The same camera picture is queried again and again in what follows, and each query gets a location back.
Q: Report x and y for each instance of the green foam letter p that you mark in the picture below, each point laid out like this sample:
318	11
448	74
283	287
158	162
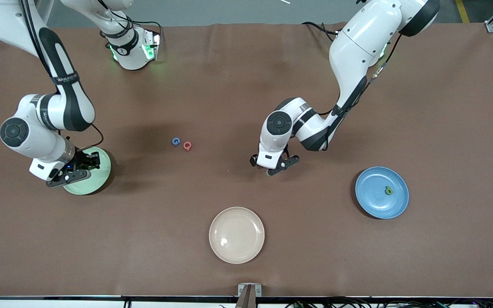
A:
385	191

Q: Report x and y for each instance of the brown table mat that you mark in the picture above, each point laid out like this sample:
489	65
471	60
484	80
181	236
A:
144	256

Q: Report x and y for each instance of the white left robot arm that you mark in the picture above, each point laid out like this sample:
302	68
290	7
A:
357	38

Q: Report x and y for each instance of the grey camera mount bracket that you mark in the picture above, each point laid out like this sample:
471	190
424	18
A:
246	299

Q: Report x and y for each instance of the light green plate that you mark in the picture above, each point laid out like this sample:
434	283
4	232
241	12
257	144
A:
96	184

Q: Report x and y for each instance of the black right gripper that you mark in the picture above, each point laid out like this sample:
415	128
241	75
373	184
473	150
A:
81	161

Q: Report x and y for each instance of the silver base connector box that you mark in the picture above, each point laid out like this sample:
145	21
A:
152	45

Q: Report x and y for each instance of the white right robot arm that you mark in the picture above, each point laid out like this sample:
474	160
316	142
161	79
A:
32	137

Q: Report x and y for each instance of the blue plate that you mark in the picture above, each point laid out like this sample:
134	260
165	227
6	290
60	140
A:
375	201

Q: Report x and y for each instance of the blue foam letter G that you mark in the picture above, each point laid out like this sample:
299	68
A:
173	141

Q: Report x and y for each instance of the beige plate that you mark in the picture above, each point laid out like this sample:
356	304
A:
236	235

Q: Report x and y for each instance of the red foam letter Q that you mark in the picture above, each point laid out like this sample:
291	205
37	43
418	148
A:
184	146

